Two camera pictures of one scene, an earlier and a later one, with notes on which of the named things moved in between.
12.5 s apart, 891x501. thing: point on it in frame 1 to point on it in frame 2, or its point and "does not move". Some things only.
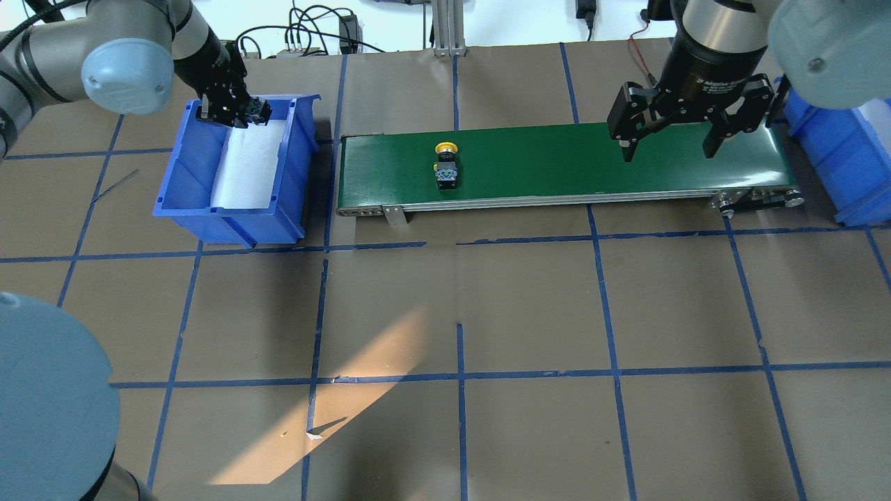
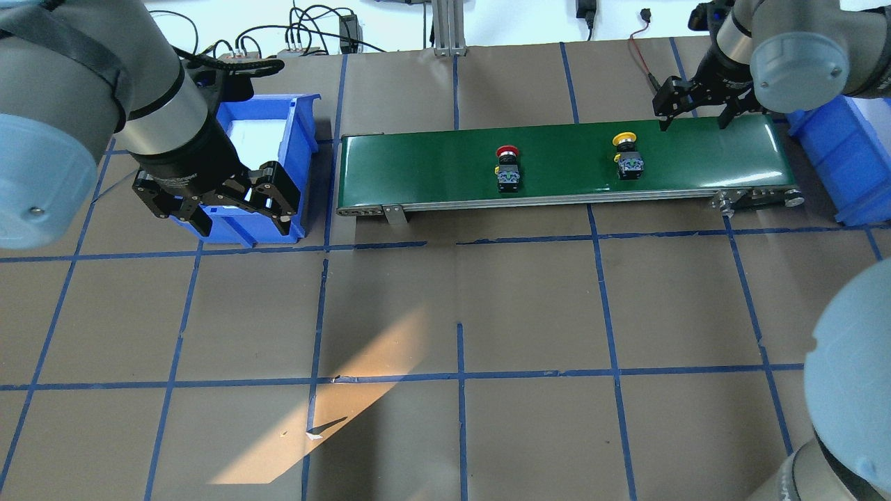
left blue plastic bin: x=185 y=193 does not move
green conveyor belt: x=569 y=168 does not move
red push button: x=258 y=110 to x=507 y=170
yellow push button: x=445 y=168 to x=630 y=163
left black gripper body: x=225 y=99 to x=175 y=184
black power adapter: x=586 y=10 does not move
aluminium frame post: x=448 y=28 does not move
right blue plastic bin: x=852 y=159 does not move
